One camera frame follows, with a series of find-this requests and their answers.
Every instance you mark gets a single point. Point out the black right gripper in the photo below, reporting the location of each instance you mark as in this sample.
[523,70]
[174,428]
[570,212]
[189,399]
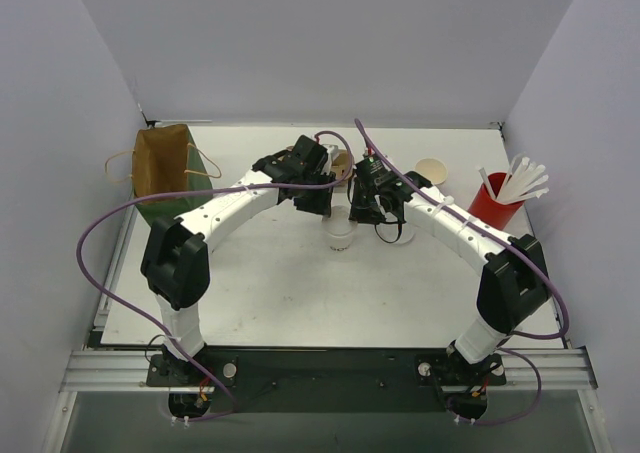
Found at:
[361,207]

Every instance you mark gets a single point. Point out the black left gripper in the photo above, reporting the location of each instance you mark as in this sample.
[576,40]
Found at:
[314,199]

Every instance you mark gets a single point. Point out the translucent plastic lid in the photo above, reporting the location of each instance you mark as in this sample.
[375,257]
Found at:
[338,223]
[397,233]

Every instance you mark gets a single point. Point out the white paper cup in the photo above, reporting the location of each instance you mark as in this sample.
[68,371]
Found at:
[433,170]
[340,242]

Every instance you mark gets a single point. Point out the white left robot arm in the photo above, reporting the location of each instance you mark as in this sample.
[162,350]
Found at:
[176,258]

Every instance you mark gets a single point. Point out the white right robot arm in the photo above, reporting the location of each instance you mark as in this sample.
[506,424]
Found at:
[509,291]

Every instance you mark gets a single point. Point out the brown cardboard cup carrier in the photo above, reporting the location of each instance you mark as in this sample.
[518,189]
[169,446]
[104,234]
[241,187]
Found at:
[340,159]

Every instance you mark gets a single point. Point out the translucent plastic lid on table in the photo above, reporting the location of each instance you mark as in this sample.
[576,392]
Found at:
[397,233]

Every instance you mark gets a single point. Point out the red cup with straws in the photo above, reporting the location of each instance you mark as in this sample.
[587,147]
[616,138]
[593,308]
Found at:
[502,194]

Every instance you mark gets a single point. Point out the green paper bag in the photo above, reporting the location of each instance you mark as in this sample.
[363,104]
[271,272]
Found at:
[165,162]

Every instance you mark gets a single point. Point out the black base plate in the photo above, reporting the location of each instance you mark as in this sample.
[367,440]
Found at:
[335,380]

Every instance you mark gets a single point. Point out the aluminium rail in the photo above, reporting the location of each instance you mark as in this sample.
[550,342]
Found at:
[126,371]

